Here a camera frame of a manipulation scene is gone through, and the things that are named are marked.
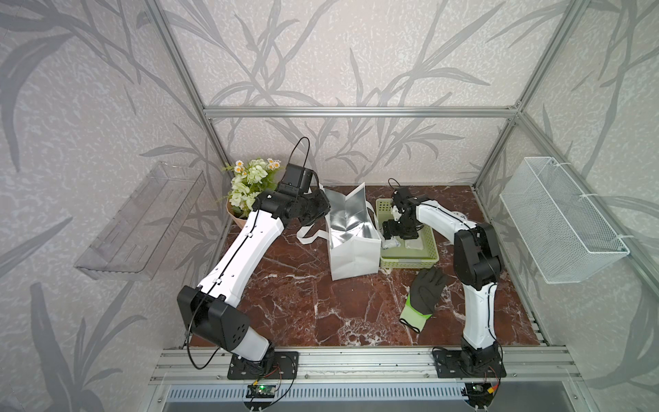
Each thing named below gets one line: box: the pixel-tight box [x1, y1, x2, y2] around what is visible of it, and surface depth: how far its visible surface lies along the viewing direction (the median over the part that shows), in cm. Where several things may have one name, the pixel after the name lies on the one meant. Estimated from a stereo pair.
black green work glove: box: [399, 266, 448, 334], surface depth 88 cm
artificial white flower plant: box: [217, 157, 282, 219], surface depth 81 cm
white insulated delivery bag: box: [296, 181, 382, 282], surface depth 86 cm
